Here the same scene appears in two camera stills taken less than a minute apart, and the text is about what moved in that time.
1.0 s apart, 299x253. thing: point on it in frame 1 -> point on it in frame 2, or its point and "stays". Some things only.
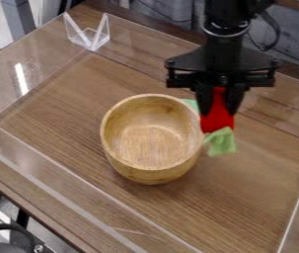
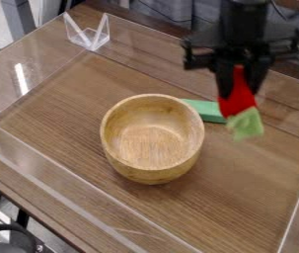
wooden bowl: [151, 135] stays
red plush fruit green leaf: [217, 125] -> [239, 108]
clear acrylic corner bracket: [88, 38] stays
